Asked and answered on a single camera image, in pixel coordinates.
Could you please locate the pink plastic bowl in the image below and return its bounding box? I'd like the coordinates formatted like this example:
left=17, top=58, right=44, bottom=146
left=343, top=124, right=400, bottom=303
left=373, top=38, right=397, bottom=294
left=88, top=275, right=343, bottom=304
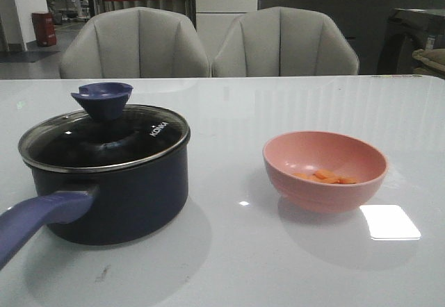
left=263, top=131, right=389, bottom=213

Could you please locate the grey counter with white top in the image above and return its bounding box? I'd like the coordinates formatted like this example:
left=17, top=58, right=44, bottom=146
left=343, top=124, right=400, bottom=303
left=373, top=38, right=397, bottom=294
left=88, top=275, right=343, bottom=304
left=259, top=0, right=444, bottom=74

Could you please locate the grey upholstered chair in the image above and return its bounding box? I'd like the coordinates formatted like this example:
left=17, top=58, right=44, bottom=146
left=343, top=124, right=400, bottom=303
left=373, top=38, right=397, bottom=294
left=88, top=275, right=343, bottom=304
left=212, top=7, right=359, bottom=78
left=59, top=7, right=211, bottom=79

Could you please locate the dark glossy appliance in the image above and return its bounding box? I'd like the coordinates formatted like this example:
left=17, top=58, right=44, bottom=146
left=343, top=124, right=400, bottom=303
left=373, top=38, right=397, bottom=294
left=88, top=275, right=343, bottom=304
left=377, top=8, right=444, bottom=74

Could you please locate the red bin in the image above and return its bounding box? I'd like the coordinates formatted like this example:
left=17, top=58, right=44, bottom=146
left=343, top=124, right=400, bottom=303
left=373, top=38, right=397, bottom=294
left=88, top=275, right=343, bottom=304
left=31, top=12, right=57, bottom=47

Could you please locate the left grey upholstered chair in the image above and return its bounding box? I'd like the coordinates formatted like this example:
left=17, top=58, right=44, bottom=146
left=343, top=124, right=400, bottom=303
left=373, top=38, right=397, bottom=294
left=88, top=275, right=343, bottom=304
left=59, top=7, right=211, bottom=79

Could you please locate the glass lid with blue knob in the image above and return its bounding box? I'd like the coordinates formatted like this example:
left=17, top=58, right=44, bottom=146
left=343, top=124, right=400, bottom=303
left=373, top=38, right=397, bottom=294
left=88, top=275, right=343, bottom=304
left=18, top=82, right=191, bottom=173

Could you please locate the tan cushion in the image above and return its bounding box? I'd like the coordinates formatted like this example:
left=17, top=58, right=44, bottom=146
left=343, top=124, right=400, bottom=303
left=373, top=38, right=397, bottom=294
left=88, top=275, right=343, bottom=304
left=412, top=49, right=445, bottom=79

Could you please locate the orange ham slices pile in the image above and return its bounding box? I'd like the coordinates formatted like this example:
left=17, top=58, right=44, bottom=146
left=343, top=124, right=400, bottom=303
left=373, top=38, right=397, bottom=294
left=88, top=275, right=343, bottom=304
left=293, top=169, right=358, bottom=184

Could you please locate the dark blue saucepan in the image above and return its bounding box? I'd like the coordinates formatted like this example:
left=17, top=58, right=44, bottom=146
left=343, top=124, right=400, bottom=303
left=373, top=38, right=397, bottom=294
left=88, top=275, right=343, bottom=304
left=0, top=104, right=191, bottom=269

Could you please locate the right grey upholstered chair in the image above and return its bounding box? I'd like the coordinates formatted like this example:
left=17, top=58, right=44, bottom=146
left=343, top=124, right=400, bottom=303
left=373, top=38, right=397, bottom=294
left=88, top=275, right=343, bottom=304
left=212, top=7, right=359, bottom=78

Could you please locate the white cabinet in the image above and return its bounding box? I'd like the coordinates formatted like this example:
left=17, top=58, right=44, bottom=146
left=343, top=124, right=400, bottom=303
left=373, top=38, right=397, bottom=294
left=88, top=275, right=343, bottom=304
left=195, top=0, right=257, bottom=59

